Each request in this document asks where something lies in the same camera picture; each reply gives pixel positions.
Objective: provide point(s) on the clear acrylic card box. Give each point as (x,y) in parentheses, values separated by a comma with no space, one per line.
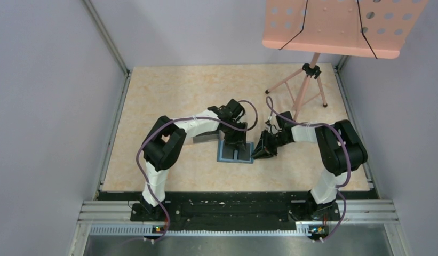
(207,137)

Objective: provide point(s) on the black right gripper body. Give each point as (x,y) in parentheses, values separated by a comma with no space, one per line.
(280,139)

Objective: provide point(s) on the black credit card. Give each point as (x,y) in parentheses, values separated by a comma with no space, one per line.
(243,155)
(227,155)

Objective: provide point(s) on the pink music stand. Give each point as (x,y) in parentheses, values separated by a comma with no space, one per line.
(353,28)

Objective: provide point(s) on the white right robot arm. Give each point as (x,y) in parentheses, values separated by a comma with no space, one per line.
(341,152)

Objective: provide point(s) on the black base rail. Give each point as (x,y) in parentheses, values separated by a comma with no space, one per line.
(235,211)

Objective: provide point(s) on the blue leather card holder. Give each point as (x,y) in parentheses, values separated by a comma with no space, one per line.
(249,147)

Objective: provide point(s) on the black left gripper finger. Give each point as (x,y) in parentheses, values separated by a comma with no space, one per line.
(241,147)
(228,146)

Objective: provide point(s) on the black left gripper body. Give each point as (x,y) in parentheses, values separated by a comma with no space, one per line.
(232,134)

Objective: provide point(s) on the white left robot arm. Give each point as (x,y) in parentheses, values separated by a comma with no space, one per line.
(161,148)

